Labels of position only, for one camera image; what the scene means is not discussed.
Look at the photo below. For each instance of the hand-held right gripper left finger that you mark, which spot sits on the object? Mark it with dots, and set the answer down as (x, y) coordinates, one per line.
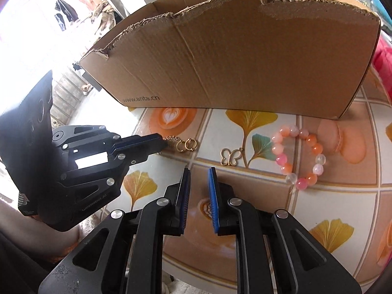
(185, 196)

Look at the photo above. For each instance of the beige patterned cloth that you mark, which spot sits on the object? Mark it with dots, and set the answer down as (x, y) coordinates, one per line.
(105, 15)

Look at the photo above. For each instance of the metal window railing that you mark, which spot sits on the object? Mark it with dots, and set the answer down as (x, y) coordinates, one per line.
(66, 93)

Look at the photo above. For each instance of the pink fleece blanket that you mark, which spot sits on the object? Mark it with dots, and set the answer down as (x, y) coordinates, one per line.
(384, 58)

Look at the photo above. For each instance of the patterned tablecloth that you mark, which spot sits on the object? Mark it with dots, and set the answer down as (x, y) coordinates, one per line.
(269, 208)

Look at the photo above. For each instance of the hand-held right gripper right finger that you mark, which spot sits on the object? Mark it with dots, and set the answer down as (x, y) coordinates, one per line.
(213, 199)

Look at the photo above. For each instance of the dark hanging garment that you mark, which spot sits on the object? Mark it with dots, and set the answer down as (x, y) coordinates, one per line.
(66, 13)

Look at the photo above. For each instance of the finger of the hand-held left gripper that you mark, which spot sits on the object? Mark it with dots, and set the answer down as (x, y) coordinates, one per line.
(137, 157)
(137, 141)

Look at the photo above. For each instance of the beige slipper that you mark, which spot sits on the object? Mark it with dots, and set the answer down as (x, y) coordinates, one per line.
(86, 89)

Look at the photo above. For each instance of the person's left forearm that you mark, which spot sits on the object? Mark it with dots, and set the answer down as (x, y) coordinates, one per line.
(30, 235)

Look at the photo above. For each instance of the brown cardboard box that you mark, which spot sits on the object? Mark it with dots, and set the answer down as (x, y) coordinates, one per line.
(245, 67)

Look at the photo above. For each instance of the gold butterfly pendant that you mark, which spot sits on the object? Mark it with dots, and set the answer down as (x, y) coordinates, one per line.
(230, 158)

